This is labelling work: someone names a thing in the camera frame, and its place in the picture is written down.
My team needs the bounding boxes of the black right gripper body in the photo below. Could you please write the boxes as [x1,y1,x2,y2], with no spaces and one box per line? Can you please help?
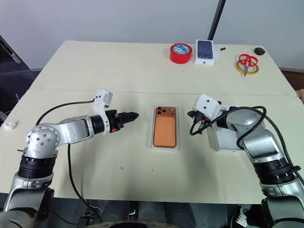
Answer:
[196,112,214,130]

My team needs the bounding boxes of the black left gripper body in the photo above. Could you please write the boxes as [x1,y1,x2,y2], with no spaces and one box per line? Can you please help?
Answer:
[105,109,124,133]

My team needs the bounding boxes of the white phone box lid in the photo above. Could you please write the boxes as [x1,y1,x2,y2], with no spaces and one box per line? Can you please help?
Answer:
[209,125,245,152]

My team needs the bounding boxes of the orange phone in box tray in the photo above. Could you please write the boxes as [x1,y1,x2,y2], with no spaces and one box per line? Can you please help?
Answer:
[150,103,180,151]

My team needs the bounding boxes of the white box with blue phone print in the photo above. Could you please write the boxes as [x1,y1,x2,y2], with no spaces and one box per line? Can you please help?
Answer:
[194,39,220,66]

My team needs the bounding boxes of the orange smartphone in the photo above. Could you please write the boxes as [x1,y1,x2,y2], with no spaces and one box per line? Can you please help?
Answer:
[152,105,179,148]

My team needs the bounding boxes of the red tape roll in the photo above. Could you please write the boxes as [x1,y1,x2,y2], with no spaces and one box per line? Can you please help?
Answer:
[169,43,192,65]

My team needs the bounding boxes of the yellow tape roll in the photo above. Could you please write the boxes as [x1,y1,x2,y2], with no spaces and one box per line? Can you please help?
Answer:
[235,60,260,77]

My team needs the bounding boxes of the black slanted pole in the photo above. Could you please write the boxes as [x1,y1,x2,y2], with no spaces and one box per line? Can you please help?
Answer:
[207,0,227,41]

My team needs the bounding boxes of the crumpled white tissue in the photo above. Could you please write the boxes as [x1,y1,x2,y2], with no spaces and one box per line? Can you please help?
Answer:
[2,121,19,131]

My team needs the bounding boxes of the black rod with white tip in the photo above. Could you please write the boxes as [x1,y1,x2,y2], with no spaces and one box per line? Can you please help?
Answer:
[0,35,22,64]

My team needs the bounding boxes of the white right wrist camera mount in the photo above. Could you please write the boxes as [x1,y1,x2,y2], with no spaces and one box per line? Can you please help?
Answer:
[192,94,222,120]

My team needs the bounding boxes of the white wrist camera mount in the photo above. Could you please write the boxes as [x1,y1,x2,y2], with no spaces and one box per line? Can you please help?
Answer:
[192,94,222,120]
[92,89,114,138]

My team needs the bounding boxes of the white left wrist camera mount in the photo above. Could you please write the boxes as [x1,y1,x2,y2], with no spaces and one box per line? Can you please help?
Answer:
[92,89,114,138]

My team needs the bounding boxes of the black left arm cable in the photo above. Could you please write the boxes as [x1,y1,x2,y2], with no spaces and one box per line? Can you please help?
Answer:
[35,99,104,223]

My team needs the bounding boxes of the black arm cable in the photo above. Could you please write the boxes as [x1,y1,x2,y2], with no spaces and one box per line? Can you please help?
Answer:
[189,105,304,182]
[35,99,104,223]

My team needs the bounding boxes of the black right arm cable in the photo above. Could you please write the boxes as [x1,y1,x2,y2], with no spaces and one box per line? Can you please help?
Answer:
[189,105,304,182]

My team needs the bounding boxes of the red handled scissors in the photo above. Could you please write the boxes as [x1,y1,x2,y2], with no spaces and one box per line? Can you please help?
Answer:
[238,54,258,77]

